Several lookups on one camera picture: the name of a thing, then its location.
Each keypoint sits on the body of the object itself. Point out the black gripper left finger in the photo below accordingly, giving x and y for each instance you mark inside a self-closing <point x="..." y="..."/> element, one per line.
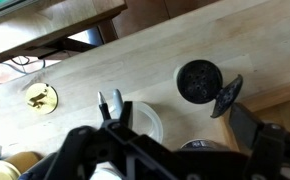
<point x="118" y="140"/>

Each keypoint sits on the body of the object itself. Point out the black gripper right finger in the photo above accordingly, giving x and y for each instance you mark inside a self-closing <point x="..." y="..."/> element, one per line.
<point x="245" y="126"/>

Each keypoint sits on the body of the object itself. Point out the black pepper jar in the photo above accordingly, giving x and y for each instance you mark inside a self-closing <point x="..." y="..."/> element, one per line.
<point x="198" y="81"/>

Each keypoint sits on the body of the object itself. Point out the wooden tray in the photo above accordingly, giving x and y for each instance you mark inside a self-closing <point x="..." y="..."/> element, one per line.
<point x="268" y="96"/>

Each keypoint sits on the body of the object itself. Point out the white marker pen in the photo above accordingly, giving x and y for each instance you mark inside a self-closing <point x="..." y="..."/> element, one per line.
<point x="117" y="100"/>

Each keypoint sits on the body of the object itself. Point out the gold round knob plate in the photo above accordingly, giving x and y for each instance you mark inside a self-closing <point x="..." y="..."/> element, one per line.
<point x="50" y="100"/>

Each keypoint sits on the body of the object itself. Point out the gold metal cup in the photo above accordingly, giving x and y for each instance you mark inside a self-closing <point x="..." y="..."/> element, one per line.
<point x="5" y="170"/>

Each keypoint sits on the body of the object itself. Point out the wooden side table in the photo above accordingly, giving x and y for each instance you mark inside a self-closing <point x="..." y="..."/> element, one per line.
<point x="51" y="26"/>

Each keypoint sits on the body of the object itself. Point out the aluminium robot stand frame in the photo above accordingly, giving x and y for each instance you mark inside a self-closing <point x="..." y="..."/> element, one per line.
<point x="1" y="6"/>

